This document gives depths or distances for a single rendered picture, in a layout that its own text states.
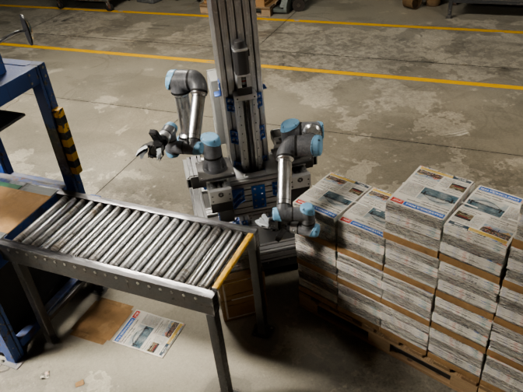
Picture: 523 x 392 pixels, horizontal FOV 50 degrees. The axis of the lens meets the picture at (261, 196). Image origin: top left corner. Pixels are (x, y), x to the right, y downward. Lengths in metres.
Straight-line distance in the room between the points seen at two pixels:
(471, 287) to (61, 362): 2.39
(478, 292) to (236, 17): 1.93
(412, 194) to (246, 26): 1.35
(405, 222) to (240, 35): 1.43
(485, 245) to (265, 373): 1.46
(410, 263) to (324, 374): 0.86
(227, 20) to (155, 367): 2.05
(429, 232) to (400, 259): 0.27
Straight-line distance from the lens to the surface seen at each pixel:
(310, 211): 2.90
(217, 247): 2.94
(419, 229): 2.75
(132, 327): 3.76
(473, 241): 2.64
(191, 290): 2.73
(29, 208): 3.62
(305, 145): 3.04
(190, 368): 3.46
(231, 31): 3.34
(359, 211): 3.06
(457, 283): 2.84
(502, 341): 2.94
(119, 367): 3.58
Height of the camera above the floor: 2.66
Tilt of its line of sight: 35 degrees down
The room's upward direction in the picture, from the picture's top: 6 degrees counter-clockwise
